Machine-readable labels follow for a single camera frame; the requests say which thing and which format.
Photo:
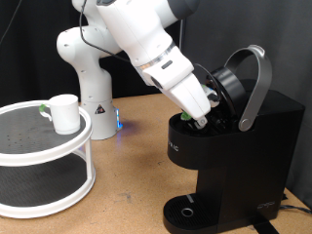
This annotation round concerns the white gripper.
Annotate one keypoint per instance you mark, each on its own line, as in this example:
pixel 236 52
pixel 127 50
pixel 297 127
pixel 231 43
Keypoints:
pixel 190 97

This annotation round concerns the white mug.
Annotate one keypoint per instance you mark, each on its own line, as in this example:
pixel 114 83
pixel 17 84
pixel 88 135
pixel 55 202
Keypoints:
pixel 65 113

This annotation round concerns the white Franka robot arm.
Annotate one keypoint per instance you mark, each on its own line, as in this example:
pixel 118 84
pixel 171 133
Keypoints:
pixel 94 81

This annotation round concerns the black Keurig coffee machine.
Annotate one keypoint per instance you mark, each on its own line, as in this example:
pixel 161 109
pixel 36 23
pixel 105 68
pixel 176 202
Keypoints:
pixel 247 162

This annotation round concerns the black drip tray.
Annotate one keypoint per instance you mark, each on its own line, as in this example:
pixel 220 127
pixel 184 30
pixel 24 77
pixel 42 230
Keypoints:
pixel 177 208

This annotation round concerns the grey partition panel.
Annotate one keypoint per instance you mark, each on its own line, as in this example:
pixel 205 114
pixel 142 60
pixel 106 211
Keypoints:
pixel 286 58

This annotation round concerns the black tape strip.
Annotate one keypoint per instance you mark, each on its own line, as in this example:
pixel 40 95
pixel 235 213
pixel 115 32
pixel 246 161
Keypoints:
pixel 265 227

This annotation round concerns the white two-tier turntable shelf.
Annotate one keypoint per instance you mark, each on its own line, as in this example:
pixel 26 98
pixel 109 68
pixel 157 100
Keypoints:
pixel 48 156

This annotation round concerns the black backdrop curtain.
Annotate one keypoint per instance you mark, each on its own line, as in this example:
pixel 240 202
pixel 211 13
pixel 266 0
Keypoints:
pixel 26 65

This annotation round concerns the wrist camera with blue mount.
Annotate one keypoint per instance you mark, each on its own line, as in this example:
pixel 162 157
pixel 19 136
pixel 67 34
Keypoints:
pixel 211 97

